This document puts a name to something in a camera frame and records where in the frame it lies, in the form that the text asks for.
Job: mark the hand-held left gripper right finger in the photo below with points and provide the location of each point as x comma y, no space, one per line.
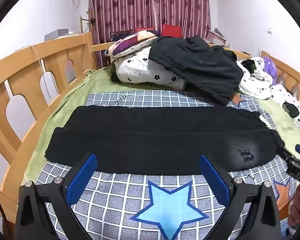
213,180

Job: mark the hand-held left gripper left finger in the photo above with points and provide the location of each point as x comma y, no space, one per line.
81,177

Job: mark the black pants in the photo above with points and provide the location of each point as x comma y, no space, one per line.
152,140

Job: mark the person's right hand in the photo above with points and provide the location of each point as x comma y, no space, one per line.
297,205

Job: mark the grey checked star blanket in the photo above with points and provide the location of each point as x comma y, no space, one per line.
120,195

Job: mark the white floral pillow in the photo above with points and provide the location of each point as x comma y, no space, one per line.
280,95

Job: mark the green bed sheet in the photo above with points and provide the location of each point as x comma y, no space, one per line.
72,100

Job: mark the purple cloth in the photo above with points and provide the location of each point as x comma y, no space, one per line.
269,66

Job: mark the black jacket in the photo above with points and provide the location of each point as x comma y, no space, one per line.
195,65

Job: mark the white floral quilt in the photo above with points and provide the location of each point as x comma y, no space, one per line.
140,70

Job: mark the pile of desk clutter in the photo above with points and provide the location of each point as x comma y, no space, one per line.
217,36

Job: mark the grey box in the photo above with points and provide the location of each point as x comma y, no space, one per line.
56,34

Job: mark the wooden coat rack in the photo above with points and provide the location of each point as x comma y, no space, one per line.
82,25

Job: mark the red chair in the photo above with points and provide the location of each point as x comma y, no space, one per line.
171,31
143,30

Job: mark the maroon floral curtain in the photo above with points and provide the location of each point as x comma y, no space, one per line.
145,5

